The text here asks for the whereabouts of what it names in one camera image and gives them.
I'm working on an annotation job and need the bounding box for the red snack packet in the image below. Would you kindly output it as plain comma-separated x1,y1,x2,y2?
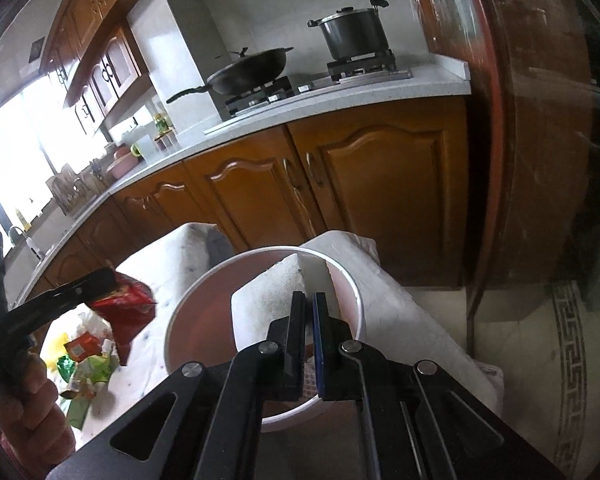
88,272,159,367

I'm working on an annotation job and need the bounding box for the kitchen window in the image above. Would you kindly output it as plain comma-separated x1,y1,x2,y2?
0,75,107,243

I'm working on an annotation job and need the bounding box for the wooden glass door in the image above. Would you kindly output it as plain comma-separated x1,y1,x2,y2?
395,0,600,323

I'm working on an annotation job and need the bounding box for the white paper tissue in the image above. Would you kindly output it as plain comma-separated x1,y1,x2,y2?
231,252,334,357

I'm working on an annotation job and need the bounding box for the wooden base cabinet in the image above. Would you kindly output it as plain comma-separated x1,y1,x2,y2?
17,95,470,307

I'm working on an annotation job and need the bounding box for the wooden knife block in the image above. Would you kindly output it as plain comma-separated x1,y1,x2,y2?
47,162,109,217

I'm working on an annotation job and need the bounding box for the grey stock pot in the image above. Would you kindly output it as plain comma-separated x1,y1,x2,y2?
307,0,391,61

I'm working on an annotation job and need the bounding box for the black wok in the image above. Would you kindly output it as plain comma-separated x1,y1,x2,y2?
166,46,295,105

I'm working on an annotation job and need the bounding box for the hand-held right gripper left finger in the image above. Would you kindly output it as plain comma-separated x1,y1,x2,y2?
45,291,307,480

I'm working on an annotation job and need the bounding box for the orange label snack packet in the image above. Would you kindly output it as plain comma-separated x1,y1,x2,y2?
63,334,114,362

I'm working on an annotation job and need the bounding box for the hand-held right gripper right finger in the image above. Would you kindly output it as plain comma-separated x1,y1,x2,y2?
313,292,567,480

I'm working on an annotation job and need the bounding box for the gas stove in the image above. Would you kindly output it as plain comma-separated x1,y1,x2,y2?
224,49,414,119

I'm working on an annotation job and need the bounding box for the steel sink faucet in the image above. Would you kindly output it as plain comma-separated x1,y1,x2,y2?
7,225,44,262

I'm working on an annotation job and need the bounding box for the white printed tablecloth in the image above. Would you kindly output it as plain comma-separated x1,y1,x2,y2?
40,221,505,480

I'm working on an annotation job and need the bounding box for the wooden wall cabinet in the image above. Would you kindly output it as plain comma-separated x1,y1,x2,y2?
45,0,154,137

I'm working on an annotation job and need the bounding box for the person's left hand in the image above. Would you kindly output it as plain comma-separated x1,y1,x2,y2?
0,352,77,477

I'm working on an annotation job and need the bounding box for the pink lidded pot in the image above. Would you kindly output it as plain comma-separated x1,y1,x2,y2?
105,146,144,180

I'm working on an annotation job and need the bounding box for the light green snack packet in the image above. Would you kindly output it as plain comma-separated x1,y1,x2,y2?
66,354,120,430

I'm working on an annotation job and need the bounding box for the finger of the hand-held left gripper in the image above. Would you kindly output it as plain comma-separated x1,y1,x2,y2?
2,267,117,335

